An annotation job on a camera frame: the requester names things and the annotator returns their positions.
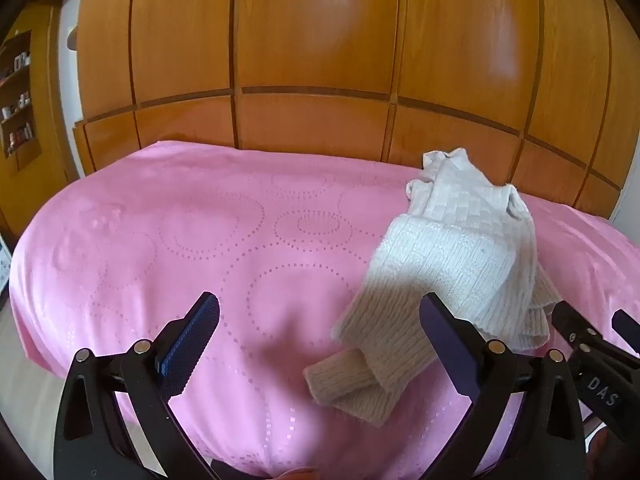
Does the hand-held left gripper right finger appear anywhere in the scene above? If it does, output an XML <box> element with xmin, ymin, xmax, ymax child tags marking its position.
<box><xmin>419</xmin><ymin>292</ymin><xmax>587</xmax><ymax>480</ymax></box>

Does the pink patterned bed blanket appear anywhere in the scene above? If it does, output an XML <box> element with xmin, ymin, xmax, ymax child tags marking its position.
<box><xmin>9</xmin><ymin>140</ymin><xmax>640</xmax><ymax>480</ymax></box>

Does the white knit sweater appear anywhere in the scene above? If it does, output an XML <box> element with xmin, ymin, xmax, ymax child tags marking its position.
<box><xmin>303</xmin><ymin>148</ymin><xmax>562</xmax><ymax>428</ymax></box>

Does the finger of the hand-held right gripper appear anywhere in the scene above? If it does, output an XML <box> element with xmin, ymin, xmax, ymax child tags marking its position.
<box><xmin>551</xmin><ymin>300</ymin><xmax>603</xmax><ymax>358</ymax></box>
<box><xmin>612</xmin><ymin>309</ymin><xmax>640</xmax><ymax>356</ymax></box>

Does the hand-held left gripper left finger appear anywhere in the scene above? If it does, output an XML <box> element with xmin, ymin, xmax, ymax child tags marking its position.
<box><xmin>52</xmin><ymin>291</ymin><xmax>223</xmax><ymax>480</ymax></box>

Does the wooden wall shelf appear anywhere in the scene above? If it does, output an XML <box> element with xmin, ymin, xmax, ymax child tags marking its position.
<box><xmin>0</xmin><ymin>29</ymin><xmax>47</xmax><ymax>162</ymax></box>

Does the row of small bottles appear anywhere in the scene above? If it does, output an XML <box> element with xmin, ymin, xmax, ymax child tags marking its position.
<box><xmin>0</xmin><ymin>51</ymin><xmax>35</xmax><ymax>153</ymax></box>

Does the wooden wardrobe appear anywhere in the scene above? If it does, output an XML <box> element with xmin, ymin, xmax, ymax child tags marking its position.
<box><xmin>72</xmin><ymin>0</ymin><xmax>640</xmax><ymax>221</ymax></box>

